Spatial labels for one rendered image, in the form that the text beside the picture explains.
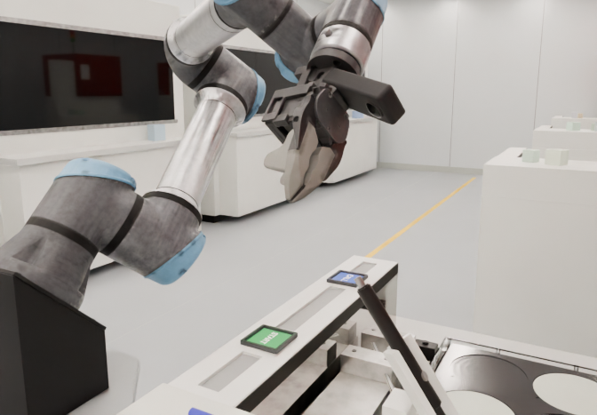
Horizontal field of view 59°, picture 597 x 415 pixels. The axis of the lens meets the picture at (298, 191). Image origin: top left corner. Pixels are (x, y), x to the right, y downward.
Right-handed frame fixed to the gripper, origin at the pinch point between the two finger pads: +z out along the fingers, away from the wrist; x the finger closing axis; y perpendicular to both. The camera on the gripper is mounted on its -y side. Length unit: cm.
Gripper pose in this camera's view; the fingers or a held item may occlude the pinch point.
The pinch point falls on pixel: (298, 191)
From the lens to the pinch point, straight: 58.9
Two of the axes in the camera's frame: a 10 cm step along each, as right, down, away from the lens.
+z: -3.2, 8.2, -4.7
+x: -5.3, -5.7, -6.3
